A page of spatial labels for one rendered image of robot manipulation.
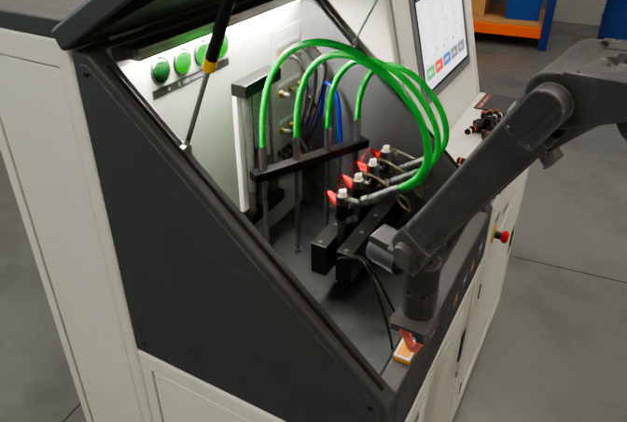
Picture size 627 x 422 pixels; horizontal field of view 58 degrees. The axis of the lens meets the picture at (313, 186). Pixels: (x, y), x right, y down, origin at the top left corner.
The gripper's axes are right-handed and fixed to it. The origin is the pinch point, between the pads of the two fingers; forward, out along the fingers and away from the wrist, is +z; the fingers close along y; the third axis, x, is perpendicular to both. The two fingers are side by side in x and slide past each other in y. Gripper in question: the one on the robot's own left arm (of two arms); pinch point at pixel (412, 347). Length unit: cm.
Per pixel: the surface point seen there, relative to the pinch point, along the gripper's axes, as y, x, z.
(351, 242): -21.9, -22.4, -0.8
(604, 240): -208, 37, 99
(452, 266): -28.1, -1.1, 2.4
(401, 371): 4.1, -0.4, 2.1
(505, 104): -119, -10, 0
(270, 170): -23, -44, -13
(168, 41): -3, -50, -47
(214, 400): 12.8, -36.5, 22.0
